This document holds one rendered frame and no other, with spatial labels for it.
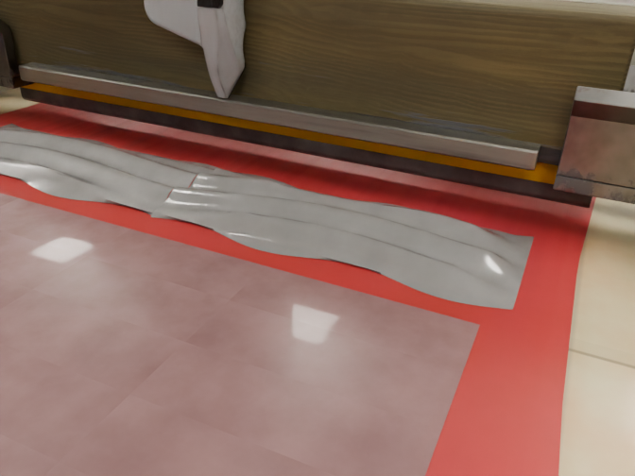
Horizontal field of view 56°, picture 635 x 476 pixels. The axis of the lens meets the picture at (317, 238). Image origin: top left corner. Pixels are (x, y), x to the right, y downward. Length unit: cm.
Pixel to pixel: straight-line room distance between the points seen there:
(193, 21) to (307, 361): 21
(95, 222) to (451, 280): 17
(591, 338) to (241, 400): 13
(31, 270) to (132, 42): 18
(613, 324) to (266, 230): 15
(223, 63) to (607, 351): 24
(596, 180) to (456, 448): 17
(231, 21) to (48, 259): 16
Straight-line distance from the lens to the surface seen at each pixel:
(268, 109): 35
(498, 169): 34
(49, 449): 20
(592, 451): 21
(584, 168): 31
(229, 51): 35
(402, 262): 27
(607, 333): 26
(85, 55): 44
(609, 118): 30
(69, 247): 30
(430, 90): 33
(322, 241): 28
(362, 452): 19
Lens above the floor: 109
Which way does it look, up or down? 29 degrees down
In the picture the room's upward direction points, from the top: 2 degrees clockwise
